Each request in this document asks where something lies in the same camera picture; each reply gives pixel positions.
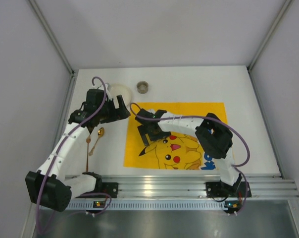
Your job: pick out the yellow Pikachu placemat cloth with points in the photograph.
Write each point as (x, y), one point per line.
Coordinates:
(149, 153)

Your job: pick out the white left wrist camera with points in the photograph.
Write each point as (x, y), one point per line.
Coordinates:
(108, 92)

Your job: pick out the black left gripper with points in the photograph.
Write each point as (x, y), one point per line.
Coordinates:
(114, 110)

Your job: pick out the aluminium frame post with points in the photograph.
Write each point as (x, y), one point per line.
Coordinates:
(270, 33)
(50, 34)

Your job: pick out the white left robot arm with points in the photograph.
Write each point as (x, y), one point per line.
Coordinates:
(49, 186)

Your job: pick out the white slotted cable duct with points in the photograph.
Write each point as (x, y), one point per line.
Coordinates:
(138, 205)

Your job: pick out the left aluminium frame post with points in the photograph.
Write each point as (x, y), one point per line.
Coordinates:
(50, 34)

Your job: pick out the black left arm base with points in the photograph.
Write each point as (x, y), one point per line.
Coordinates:
(111, 188)

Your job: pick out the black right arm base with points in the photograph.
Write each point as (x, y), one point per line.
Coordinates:
(219, 189)

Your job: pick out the white round plate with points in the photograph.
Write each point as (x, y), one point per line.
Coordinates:
(120, 89)

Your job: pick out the gold spoon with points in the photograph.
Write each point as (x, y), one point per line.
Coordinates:
(101, 133)

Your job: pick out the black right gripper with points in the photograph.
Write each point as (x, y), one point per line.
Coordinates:
(147, 131)

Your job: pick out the copper fork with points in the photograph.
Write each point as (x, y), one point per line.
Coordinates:
(88, 140)

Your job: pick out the right aluminium frame post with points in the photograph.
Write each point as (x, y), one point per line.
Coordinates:
(270, 33)

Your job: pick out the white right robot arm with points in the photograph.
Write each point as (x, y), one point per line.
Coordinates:
(213, 136)

